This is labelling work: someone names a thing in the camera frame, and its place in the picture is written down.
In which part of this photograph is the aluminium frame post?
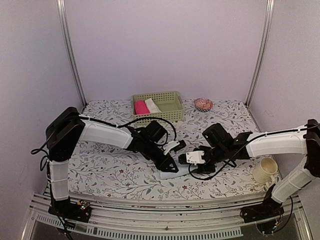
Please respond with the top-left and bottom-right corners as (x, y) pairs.
(56, 0), (87, 107)
(245, 0), (275, 108)

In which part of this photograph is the green perforated plastic basket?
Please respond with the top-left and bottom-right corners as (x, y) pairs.
(131, 91), (184, 126)

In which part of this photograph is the light blue towel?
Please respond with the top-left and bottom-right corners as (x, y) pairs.
(159, 164), (189, 180)

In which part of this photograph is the left aluminium frame post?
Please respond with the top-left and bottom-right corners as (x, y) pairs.
(56, 0), (87, 107)

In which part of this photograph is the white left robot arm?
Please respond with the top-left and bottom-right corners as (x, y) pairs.
(30, 107), (180, 223)

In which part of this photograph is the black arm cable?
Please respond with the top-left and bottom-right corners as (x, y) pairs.
(188, 144), (248, 181)
(117, 117), (177, 141)

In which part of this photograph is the cream rolled towel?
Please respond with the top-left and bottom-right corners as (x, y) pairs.
(144, 98), (162, 114)

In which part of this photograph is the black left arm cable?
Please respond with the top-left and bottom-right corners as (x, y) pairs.
(117, 117), (177, 141)

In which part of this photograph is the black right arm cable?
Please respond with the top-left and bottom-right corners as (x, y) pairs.
(188, 144), (248, 181)

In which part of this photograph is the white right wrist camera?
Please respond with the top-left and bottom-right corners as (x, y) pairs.
(178, 150), (206, 165)

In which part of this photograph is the blue patterned bowl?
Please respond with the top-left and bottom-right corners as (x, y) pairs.
(196, 107), (212, 113)

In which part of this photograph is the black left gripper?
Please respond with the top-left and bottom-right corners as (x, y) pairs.
(143, 141), (179, 174)

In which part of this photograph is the pink rolled towel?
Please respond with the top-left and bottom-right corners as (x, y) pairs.
(134, 100), (150, 115)

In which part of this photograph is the aluminium front rail base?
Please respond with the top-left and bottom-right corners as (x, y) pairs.
(22, 192), (311, 240)

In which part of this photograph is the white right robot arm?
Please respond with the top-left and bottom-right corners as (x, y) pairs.
(194, 119), (320, 223)

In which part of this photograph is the cream ribbed mug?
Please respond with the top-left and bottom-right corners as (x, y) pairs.
(252, 158), (278, 188)

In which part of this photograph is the right aluminium frame post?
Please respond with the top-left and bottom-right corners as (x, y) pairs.
(245, 0), (275, 108)

